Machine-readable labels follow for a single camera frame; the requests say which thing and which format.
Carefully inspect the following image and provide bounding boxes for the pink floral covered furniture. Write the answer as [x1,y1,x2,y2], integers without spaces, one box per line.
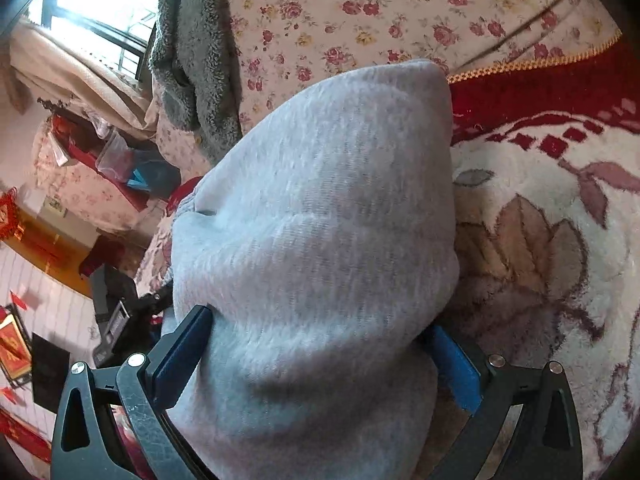
[31,122,153,235]

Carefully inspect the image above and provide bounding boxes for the grey pants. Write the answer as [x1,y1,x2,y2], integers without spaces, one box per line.
[169,59,461,480]

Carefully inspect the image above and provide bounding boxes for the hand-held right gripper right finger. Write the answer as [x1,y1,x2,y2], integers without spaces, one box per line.
[430,324,585,480]

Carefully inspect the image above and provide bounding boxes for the teal plastic bag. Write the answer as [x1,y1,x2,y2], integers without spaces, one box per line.
[126,156,182,198]

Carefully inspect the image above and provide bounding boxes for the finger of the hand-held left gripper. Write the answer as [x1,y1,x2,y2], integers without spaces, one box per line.
[136,282,175,314]

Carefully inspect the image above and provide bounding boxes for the clear plastic container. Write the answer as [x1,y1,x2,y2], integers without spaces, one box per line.
[94,126,137,184]

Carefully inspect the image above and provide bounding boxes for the red wall banner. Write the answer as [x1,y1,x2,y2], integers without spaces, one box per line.
[0,405,55,467]

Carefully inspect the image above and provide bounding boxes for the red and gold wall picture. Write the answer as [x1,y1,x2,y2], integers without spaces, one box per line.
[0,306,32,387]

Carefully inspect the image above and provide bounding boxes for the dark red cloth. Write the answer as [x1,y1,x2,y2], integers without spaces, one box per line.
[79,236,147,282]

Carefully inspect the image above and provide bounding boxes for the beige curtain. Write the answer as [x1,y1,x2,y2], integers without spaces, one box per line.
[7,19,160,135]

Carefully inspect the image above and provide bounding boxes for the red and white plush blanket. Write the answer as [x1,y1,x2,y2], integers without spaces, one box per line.
[417,30,640,480]

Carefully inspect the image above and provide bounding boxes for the black wall panel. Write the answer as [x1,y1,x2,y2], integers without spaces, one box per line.
[30,331,72,414]

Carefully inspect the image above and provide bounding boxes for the red knot wall ornament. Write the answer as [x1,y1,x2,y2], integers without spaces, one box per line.
[0,186,27,242]

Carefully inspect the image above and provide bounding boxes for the orange wooden door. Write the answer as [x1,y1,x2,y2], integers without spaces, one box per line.
[0,204,101,297]

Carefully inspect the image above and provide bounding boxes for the grey fleece jacket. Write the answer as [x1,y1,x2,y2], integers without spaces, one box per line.
[149,0,246,167]

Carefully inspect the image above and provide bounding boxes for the pink floral quilt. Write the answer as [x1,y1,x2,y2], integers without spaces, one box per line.
[140,0,621,291]

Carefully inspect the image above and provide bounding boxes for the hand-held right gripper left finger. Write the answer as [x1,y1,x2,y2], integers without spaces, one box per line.
[50,304,213,480]

